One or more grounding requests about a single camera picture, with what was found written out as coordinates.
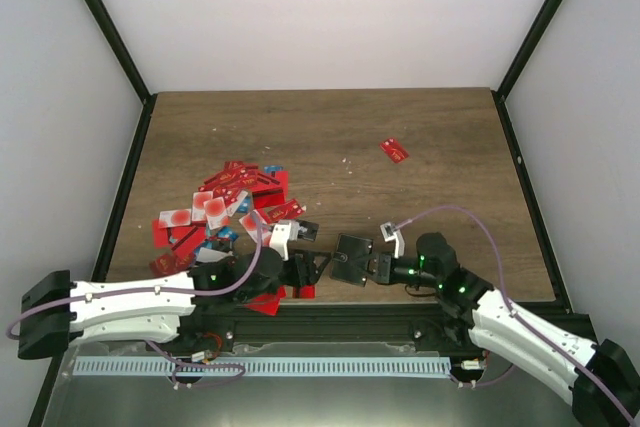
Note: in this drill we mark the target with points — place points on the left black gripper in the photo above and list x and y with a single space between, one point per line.
310 277

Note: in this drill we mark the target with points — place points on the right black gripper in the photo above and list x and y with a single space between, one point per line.
384 267

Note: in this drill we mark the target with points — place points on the black leather card holder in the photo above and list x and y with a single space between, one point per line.
344 261

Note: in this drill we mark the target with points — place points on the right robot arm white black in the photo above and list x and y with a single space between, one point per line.
598 380

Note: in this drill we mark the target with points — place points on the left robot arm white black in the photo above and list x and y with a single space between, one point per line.
59 312

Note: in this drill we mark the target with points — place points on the black VIP card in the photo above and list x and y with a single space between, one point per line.
307 230

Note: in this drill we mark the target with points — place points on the red card black stripe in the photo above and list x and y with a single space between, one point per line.
304 292

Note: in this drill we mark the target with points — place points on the red VIP card centre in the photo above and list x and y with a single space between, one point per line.
288 211

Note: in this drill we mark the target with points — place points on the blue card top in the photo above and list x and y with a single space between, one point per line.
269 169

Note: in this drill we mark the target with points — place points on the lone red VIP card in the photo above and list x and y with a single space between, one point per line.
394 150

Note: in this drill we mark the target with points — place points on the white red circle card upper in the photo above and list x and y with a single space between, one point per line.
216 213

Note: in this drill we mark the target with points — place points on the white red circle card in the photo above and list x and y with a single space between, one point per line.
216 213
174 218

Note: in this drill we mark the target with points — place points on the red VIP card top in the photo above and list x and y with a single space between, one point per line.
224 178

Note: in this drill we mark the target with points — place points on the white red circle card left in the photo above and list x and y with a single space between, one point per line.
174 218

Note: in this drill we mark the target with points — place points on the red VIP card low left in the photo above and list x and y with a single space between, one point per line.
164 265

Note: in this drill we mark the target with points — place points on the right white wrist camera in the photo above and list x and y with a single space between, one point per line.
392 233

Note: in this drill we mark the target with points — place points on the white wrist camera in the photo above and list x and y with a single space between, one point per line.
283 232
392 233

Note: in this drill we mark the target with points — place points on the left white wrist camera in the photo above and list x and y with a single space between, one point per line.
283 232

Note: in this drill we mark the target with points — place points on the black aluminium frame rail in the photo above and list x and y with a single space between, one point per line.
422 324

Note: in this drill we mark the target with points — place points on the light blue slotted cable duct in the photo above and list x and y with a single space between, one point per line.
289 367

